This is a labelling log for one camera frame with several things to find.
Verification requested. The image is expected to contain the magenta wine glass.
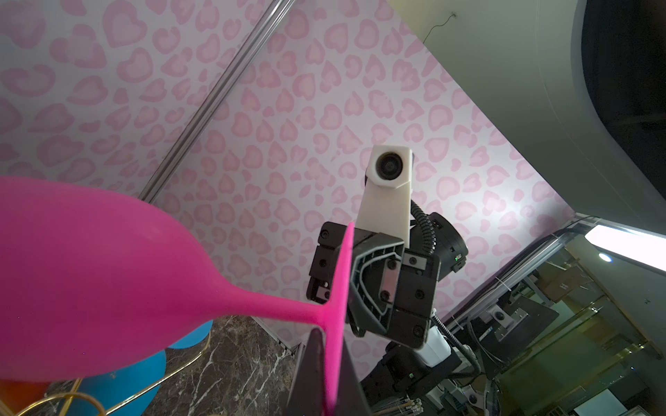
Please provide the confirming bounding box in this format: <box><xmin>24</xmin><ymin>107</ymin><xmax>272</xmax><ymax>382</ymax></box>
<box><xmin>1</xmin><ymin>176</ymin><xmax>354</xmax><ymax>415</ymax></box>

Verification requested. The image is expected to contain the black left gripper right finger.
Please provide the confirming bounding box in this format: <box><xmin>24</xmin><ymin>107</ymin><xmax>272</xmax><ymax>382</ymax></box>
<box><xmin>339</xmin><ymin>353</ymin><xmax>371</xmax><ymax>416</ymax></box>

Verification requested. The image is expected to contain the red wine glass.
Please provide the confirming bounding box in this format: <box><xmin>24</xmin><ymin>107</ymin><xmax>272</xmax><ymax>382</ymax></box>
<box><xmin>1</xmin><ymin>381</ymin><xmax>50</xmax><ymax>415</ymax></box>

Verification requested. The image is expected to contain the aluminium frame post right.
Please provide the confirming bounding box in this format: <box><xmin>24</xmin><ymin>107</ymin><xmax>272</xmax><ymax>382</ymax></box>
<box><xmin>139</xmin><ymin>0</ymin><xmax>296</xmax><ymax>204</ymax></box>

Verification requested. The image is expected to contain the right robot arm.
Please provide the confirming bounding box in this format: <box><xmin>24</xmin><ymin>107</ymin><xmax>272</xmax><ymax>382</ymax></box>
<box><xmin>345</xmin><ymin>205</ymin><xmax>480</xmax><ymax>407</ymax></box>

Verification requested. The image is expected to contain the gold wire glass rack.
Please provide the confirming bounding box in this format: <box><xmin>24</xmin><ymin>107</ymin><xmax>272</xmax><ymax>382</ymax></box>
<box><xmin>1</xmin><ymin>323</ymin><xmax>212</xmax><ymax>415</ymax></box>

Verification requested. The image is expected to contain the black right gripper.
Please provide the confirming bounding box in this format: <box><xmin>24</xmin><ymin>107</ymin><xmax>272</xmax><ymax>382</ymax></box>
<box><xmin>305</xmin><ymin>220</ymin><xmax>442</xmax><ymax>349</ymax></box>

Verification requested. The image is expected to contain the blue front wine glass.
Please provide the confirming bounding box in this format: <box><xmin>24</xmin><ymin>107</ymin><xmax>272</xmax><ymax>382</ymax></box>
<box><xmin>67</xmin><ymin>351</ymin><xmax>167</xmax><ymax>415</ymax></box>

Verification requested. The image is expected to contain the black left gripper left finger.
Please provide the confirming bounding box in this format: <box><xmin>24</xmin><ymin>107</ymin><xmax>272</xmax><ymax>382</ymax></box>
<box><xmin>285</xmin><ymin>328</ymin><xmax>325</xmax><ymax>416</ymax></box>

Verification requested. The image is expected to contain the blue wine glass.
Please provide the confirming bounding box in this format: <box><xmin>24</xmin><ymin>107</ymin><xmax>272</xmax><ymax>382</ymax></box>
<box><xmin>67</xmin><ymin>351</ymin><xmax>167</xmax><ymax>415</ymax></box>
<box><xmin>169</xmin><ymin>321</ymin><xmax>213</xmax><ymax>349</ymax></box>

